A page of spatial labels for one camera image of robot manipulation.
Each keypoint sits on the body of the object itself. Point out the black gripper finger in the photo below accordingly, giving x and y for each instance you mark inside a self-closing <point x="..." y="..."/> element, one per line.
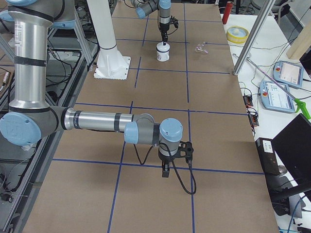
<point x="164" y="37"/>
<point x="165" y="170"/>

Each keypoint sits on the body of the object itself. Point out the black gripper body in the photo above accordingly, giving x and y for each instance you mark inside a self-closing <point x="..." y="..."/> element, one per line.
<point x="164" y="28"/>
<point x="165" y="159"/>

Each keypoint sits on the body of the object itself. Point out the white enamel cup blue rim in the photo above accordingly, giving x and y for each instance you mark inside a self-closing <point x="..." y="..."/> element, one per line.
<point x="163" y="49"/>

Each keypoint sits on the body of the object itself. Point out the clear plastic funnel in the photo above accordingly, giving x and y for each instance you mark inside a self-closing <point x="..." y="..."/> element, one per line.
<point x="201" y="48"/>

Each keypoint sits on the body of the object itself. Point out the red cylinder tube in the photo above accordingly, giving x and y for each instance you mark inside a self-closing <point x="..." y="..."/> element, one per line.
<point x="227" y="11"/>

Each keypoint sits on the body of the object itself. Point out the yellow tape roll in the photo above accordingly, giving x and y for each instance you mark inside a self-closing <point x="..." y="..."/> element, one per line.
<point x="237" y="34"/>

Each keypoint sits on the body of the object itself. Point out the black desktop box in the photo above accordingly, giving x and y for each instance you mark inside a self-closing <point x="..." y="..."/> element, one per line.
<point x="267" y="156"/>

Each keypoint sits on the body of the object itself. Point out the near blue teach pendant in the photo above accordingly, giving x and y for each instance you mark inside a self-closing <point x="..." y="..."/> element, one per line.
<point x="274" y="98"/>

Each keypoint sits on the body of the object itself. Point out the blue teach pendant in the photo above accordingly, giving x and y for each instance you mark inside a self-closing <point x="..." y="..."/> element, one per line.
<point x="274" y="98"/>
<point x="288" y="73"/>

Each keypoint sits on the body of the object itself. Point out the black monitor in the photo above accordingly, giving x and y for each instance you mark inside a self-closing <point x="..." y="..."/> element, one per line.
<point x="293" y="146"/>

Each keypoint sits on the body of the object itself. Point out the far blue teach pendant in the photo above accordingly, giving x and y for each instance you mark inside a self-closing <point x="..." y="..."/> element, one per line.
<point x="288" y="73"/>

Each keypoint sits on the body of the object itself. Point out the white camera post base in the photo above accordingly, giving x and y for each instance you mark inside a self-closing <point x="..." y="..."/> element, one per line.
<point x="110" y="64"/>

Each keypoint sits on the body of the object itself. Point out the aluminium frame post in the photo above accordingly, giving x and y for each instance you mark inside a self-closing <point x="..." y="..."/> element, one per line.
<point x="259" y="22"/>

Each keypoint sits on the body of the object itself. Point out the metal reach grabber green handle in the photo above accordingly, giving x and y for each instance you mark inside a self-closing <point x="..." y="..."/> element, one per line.
<point x="300" y="104"/>

